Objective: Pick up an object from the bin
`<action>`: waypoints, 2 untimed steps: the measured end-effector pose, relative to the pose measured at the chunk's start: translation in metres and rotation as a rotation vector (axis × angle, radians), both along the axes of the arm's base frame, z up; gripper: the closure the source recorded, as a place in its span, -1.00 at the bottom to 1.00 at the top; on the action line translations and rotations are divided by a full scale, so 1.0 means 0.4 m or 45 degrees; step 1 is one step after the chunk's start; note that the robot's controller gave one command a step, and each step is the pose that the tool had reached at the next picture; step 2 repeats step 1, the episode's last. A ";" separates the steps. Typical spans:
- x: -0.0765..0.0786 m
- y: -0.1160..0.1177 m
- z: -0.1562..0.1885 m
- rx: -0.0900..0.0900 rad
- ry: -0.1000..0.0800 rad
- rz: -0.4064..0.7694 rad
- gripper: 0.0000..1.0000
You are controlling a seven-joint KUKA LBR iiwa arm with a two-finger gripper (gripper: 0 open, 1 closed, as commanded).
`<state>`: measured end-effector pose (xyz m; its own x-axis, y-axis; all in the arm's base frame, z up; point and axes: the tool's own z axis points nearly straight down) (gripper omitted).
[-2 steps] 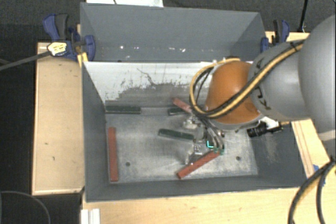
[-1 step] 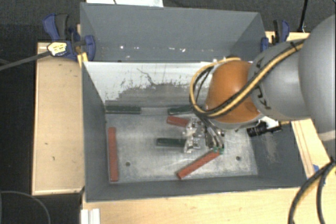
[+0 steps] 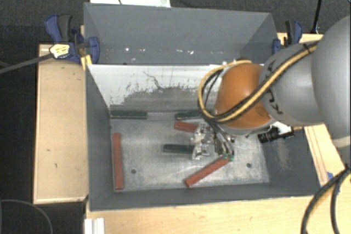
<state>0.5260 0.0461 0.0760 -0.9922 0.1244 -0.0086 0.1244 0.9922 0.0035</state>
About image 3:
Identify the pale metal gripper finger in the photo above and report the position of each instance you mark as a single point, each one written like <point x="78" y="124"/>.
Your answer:
<point x="202" y="133"/>
<point x="201" y="151"/>

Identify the red-brown flat block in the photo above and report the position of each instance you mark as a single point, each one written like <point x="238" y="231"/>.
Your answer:
<point x="118" y="161"/>
<point x="205" y="172"/>
<point x="185" y="126"/>

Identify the dark green flat block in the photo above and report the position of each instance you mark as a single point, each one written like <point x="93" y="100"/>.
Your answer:
<point x="186" y="115"/>
<point x="176" y="148"/>
<point x="128" y="114"/>

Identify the grey metal bin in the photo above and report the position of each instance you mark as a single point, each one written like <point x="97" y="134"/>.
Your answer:
<point x="164" y="33"/>

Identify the pale wood board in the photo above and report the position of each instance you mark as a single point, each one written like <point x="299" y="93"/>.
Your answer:
<point x="61" y="128"/>

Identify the black cylinder on white bracket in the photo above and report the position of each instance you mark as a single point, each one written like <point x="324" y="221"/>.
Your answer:
<point x="270" y="135"/>

